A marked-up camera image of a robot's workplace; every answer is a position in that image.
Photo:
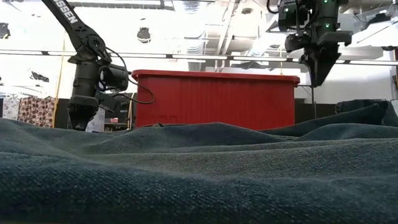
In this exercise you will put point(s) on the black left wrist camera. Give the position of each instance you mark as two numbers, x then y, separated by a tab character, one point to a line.
110	102

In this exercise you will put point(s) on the brown circle patterned fabric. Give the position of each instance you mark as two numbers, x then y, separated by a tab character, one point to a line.
35	112

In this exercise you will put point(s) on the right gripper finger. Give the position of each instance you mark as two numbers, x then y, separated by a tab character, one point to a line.
320	65

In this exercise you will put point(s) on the dark denim jeans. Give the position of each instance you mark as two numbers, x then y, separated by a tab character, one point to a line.
199	174

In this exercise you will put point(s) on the black ceiling device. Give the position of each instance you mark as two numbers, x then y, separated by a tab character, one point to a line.
144	35
3	30

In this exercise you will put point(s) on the black partition panel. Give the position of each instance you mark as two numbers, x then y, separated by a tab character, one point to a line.
61	113

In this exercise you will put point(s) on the ceiling light rail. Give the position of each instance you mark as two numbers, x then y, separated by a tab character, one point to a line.
186	56

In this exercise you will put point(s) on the silver ceiling duct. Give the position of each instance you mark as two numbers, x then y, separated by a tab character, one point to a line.
264	40

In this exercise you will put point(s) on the black pole stand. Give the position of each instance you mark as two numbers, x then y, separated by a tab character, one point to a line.
312	99

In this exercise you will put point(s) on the red plastic laundry bin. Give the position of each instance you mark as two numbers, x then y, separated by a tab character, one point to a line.
217	99

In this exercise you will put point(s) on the white patterned fabric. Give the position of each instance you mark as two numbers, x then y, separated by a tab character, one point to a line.
11	107

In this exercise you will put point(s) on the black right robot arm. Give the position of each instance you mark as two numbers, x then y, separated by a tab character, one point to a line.
326	15

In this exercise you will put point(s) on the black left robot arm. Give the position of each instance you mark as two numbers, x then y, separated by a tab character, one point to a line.
84	40

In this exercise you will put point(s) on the light blue air freshener bottle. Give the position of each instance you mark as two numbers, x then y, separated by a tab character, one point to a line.
97	121

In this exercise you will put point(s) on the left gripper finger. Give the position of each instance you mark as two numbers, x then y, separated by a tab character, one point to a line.
81	119

